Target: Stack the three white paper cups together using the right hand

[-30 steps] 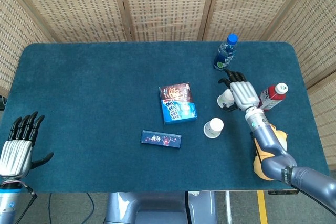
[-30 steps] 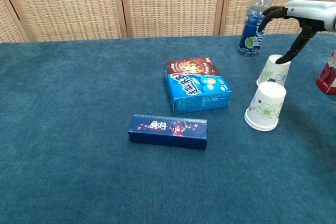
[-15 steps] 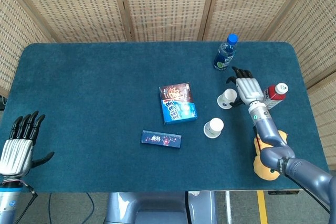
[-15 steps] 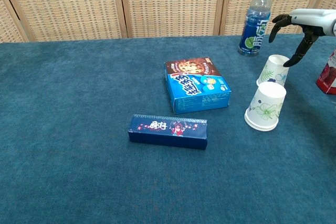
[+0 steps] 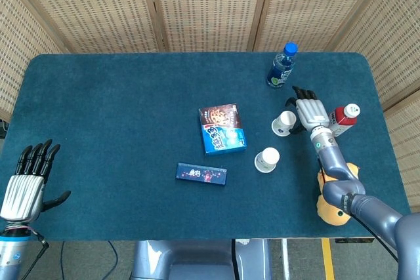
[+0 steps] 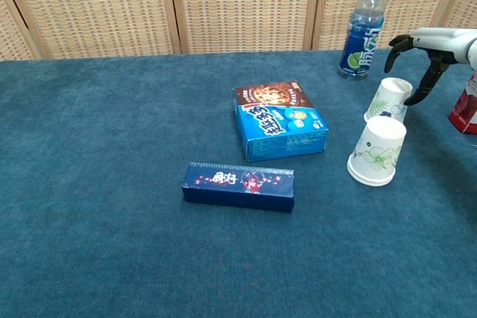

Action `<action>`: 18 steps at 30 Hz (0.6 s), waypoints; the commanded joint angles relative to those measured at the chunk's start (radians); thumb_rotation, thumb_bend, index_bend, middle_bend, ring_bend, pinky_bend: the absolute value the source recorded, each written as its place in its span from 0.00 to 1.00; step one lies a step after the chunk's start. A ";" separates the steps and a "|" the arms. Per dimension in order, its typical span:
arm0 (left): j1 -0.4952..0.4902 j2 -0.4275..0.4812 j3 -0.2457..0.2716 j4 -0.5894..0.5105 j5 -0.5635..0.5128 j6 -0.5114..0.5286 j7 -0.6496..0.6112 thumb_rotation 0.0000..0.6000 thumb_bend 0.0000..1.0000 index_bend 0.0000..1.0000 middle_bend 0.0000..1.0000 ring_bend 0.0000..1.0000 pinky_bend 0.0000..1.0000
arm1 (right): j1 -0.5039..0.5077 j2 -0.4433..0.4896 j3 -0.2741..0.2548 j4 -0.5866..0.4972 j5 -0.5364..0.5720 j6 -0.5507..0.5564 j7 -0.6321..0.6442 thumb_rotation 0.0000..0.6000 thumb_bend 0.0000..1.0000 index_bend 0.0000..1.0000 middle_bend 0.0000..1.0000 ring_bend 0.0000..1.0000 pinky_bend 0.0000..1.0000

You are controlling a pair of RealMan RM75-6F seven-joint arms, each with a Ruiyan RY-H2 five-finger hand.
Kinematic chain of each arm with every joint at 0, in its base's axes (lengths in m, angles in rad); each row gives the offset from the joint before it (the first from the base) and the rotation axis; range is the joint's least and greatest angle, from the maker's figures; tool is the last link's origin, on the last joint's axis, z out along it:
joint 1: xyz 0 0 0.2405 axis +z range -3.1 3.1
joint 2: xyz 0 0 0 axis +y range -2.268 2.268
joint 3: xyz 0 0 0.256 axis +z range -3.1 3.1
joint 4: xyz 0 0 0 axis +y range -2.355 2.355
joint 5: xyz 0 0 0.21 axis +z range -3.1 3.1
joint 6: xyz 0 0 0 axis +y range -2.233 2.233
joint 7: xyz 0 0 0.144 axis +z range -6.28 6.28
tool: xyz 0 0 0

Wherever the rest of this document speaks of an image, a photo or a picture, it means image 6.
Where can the red bottle with white cap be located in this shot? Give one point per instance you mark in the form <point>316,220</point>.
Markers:
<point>466,113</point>

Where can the blue cookie box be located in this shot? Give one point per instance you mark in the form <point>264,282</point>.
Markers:
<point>279,124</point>

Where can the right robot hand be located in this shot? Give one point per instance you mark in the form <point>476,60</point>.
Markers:
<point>447,44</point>

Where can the woven bamboo folding screen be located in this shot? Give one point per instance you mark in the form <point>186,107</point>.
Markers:
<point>238,5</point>

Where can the blue sports drink bottle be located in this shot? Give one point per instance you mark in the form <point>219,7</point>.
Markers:
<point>361,46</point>

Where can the blue table mat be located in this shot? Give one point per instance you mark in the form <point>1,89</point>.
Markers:
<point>112,184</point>

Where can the dark blue long box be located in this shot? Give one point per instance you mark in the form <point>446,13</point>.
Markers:
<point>238,191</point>

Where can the white floral paper cup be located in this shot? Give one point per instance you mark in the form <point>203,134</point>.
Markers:
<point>370,182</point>
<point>380,146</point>
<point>387,100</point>

